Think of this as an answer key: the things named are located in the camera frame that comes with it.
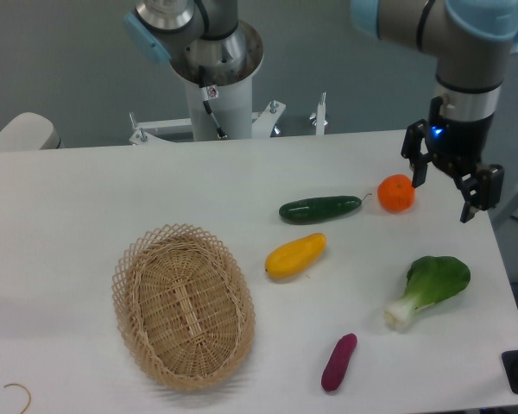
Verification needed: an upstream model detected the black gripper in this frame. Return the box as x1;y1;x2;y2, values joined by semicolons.
401;97;505;223

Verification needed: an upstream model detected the green cucumber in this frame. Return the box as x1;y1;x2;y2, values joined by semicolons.
278;193;371;225

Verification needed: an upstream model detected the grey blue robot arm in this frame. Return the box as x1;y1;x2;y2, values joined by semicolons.
123;1;518;222

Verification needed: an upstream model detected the orange tangerine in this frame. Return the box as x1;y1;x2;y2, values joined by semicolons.
376;174;415;213

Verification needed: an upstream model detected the green bok choy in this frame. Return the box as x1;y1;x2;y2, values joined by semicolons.
383;256;471;331

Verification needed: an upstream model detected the yellow mango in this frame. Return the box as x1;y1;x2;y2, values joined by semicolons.
264;233;327;279

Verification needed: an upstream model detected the purple sweet potato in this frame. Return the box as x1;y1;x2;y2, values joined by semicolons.
321;333;357;392

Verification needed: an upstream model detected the woven wicker basket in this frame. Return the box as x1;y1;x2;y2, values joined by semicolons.
112;223;255;392

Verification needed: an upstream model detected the white chair armrest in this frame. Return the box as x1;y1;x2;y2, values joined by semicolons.
0;112;64;153

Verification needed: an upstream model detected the tan rubber band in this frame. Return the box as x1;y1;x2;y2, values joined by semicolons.
3;383;33;411

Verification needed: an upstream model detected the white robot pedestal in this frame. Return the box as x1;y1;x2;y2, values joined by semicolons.
128;21;330;147

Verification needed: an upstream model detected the black pedestal cable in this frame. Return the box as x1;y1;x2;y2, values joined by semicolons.
197;64;229;140

